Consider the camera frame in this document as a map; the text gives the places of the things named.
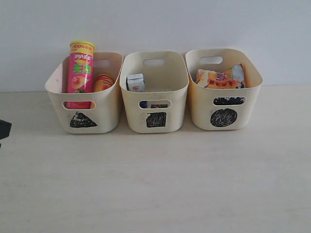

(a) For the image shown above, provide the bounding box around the purple small box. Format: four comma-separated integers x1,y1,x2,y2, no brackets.
151,104,168,109

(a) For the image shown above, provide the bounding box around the white and blue small box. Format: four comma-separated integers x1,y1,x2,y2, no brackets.
126,73,145,92

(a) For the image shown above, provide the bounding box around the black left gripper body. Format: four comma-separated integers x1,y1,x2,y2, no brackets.
0,119,12,140

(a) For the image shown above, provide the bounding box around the pink Lay's chips can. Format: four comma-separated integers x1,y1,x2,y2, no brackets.
67,41,95,94

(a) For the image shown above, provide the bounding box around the orange instant noodle bag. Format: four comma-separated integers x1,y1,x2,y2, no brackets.
195,64,247,89

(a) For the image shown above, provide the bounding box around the cream bin square mark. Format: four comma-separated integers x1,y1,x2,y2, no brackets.
120,51,189,133

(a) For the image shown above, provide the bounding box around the cream bin triangle mark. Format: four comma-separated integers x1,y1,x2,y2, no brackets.
45,52,123,134

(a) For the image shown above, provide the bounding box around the cream bin circle mark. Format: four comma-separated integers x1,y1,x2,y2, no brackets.
185,49,263,131

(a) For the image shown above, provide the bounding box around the yellow Lay's chips can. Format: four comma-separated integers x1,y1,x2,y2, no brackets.
91,74,116,109

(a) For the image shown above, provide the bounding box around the blue instant noodle bag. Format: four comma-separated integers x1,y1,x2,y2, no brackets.
213,97,246,106

